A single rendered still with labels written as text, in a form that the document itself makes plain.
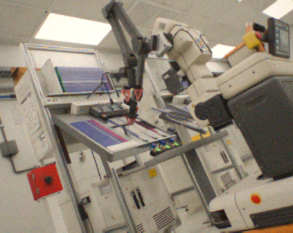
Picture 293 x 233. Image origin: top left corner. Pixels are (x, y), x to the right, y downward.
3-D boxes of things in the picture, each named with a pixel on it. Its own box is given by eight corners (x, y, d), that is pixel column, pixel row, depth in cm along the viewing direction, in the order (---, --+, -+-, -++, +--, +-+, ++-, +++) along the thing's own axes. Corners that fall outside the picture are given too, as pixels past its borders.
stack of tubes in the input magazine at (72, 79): (112, 90, 261) (102, 66, 267) (65, 93, 223) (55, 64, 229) (104, 96, 269) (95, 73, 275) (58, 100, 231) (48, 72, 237)
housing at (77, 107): (118, 115, 260) (121, 101, 256) (75, 121, 224) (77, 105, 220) (113, 112, 265) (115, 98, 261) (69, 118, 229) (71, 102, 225)
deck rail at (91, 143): (112, 162, 171) (113, 153, 169) (110, 163, 170) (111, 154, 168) (53, 121, 214) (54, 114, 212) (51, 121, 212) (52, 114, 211)
